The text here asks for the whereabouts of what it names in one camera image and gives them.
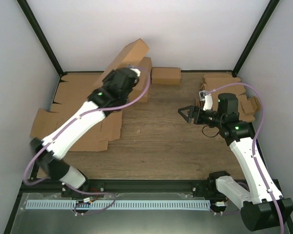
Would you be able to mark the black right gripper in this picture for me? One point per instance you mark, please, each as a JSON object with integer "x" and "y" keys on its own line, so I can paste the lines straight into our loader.
{"x": 198, "y": 118}

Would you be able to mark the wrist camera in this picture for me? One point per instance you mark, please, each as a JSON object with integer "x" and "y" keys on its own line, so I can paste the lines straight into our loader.
{"x": 206, "y": 98}
{"x": 134, "y": 69}

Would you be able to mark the large folded cardboard box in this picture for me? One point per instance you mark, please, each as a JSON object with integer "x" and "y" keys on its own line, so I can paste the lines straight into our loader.
{"x": 142, "y": 73}

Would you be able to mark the left black frame post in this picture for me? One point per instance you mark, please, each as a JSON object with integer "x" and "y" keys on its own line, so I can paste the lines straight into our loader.
{"x": 25, "y": 7}

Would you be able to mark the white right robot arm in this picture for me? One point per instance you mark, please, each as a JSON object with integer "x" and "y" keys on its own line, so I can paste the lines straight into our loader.
{"x": 262, "y": 204}

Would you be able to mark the black frame post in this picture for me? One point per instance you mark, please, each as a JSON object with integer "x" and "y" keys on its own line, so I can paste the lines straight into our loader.
{"x": 270, "y": 8}
{"x": 25, "y": 7}

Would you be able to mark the lower folded cardboard box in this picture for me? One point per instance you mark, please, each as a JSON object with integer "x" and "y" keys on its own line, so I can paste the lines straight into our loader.
{"x": 144, "y": 98}

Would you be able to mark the large cardboard box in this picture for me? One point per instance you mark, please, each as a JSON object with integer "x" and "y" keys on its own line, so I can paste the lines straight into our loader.
{"x": 142, "y": 73}
{"x": 132, "y": 54}

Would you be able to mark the right black frame post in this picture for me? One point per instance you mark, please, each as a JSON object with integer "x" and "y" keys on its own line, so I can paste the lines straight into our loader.
{"x": 270, "y": 8}

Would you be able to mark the black frame base rail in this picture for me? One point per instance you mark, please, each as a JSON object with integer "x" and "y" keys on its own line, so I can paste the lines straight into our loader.
{"x": 196, "y": 188}

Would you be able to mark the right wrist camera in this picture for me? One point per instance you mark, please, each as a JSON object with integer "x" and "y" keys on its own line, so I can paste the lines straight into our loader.
{"x": 206, "y": 98}

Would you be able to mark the white slotted cable duct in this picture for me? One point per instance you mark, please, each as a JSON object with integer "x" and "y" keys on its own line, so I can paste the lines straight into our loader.
{"x": 196, "y": 205}

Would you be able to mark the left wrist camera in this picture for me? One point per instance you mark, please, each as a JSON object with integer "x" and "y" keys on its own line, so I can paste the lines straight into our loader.
{"x": 134, "y": 69}

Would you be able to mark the small folded cardboard box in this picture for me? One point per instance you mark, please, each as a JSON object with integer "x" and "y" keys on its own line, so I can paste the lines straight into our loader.
{"x": 166, "y": 75}

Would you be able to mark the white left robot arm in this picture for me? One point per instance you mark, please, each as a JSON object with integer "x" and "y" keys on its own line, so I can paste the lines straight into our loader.
{"x": 50, "y": 151}

